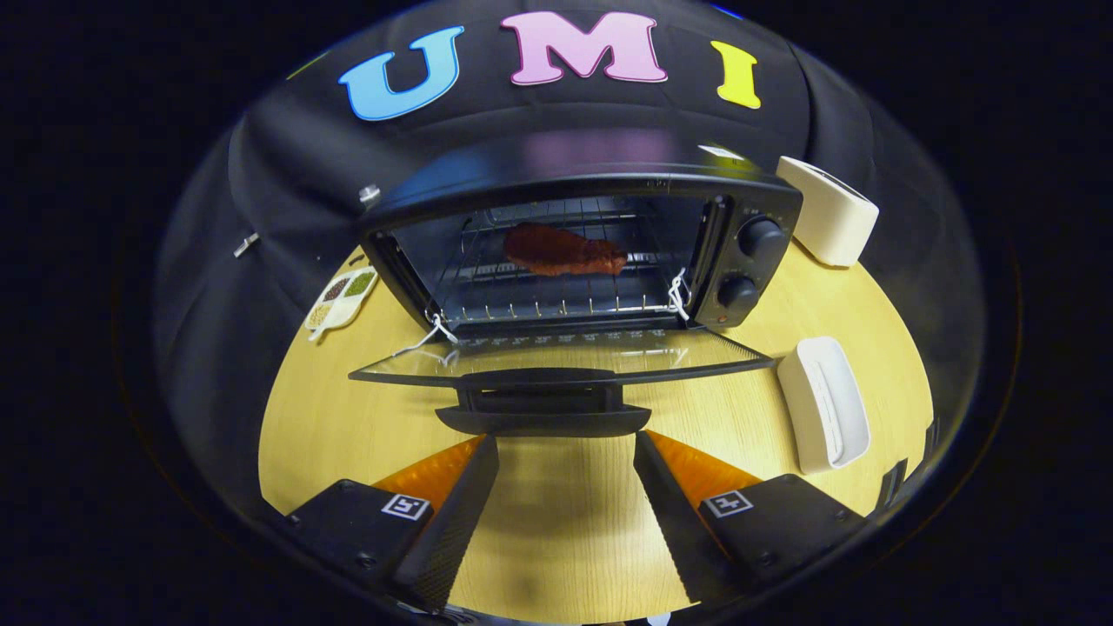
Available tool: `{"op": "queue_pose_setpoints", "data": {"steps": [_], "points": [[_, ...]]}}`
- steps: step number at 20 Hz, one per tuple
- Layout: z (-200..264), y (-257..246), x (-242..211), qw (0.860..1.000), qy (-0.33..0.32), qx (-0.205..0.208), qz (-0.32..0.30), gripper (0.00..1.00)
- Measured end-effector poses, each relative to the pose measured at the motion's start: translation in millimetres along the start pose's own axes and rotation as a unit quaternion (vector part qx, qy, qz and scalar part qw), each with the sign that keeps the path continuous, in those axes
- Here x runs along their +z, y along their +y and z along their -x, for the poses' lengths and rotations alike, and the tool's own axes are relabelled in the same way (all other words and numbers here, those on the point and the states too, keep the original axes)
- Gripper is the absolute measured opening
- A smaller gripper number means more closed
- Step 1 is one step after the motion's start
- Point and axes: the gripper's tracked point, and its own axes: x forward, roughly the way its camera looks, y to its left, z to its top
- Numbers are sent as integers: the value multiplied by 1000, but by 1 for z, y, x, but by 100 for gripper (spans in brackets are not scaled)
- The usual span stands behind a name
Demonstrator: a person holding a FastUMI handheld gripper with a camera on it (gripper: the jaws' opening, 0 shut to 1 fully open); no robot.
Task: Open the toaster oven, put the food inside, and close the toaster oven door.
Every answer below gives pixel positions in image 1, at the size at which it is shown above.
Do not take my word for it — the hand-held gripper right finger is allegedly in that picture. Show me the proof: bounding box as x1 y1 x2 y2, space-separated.
632 430 870 608

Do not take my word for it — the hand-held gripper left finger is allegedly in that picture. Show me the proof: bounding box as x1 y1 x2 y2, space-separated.
283 434 502 612

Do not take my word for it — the black toaster oven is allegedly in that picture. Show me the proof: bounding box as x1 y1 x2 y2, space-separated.
348 143 805 438

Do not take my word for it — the brown meat slice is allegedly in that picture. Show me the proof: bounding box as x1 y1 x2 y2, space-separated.
503 222 629 278

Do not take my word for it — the white slot toaster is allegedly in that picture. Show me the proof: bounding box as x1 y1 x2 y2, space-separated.
776 156 880 269

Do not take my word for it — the white ribbed tray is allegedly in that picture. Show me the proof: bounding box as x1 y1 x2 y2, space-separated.
776 336 871 476

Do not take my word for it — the sectioned plate with spices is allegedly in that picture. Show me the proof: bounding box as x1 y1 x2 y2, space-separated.
303 266 380 343

